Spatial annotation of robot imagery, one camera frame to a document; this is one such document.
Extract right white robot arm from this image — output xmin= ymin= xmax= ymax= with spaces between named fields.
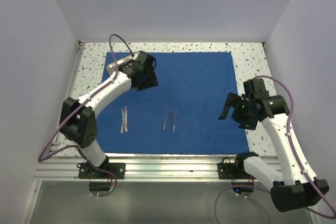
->
xmin=217 ymin=76 xmax=329 ymax=212

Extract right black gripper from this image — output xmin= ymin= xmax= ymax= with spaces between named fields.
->
xmin=219 ymin=92 xmax=258 ymax=130

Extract blue surgical cloth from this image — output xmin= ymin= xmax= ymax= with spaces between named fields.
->
xmin=97 ymin=52 xmax=249 ymax=155

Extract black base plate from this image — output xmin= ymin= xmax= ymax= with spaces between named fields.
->
xmin=217 ymin=157 xmax=253 ymax=180
xmin=76 ymin=163 xmax=126 ymax=179

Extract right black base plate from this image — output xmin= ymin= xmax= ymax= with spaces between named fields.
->
xmin=217 ymin=157 xmax=253 ymax=180

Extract purple cable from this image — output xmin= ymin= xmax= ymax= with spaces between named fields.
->
xmin=214 ymin=74 xmax=336 ymax=224
xmin=38 ymin=34 xmax=140 ymax=196

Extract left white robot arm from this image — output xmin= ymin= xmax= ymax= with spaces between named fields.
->
xmin=60 ymin=51 xmax=158 ymax=178

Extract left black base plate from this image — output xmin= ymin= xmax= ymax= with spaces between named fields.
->
xmin=76 ymin=163 xmax=126 ymax=179

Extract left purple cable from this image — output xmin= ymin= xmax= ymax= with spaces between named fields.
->
xmin=38 ymin=34 xmax=140 ymax=196

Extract steel instrument tray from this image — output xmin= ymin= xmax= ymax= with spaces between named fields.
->
xmin=106 ymin=51 xmax=140 ymax=76

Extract aluminium front rail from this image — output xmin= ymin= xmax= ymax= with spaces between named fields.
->
xmin=33 ymin=157 xmax=311 ymax=183

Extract steel scalpel handle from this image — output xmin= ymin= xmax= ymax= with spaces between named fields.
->
xmin=123 ymin=106 xmax=128 ymax=132
xmin=120 ymin=108 xmax=124 ymax=133

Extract steel tweezers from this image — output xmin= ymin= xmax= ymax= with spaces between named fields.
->
xmin=172 ymin=109 xmax=177 ymax=134
xmin=163 ymin=107 xmax=171 ymax=131

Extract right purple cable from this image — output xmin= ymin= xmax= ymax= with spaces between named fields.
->
xmin=214 ymin=74 xmax=336 ymax=224

